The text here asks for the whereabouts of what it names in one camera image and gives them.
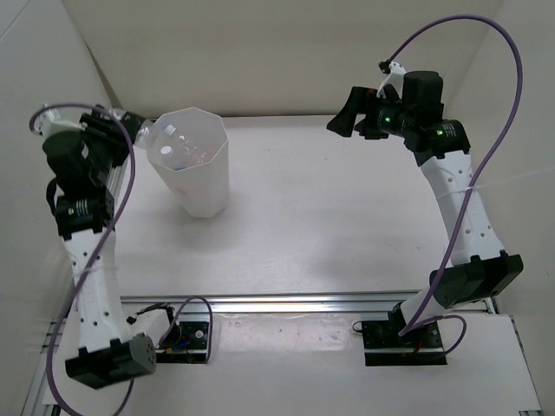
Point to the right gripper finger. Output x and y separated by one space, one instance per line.
343 124
367 131

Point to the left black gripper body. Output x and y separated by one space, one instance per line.
106 148

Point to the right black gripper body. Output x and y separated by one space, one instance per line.
390 118

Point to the black label small bottle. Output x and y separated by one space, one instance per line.
138 127

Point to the blue label plastic bottle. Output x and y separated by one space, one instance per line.
174 158

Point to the clear unlabelled plastic bottle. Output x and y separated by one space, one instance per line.
197 155

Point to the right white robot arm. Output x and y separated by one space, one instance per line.
476 264

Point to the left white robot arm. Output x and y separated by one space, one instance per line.
112 347

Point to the white octagonal plastic bin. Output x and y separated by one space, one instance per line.
203 190

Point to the left aluminium rail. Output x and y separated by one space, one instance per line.
117 151

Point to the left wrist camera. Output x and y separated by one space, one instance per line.
48 121

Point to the front aluminium rail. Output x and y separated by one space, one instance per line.
346 302

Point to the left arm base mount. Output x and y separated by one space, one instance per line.
189 342

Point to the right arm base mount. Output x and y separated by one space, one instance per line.
384 348

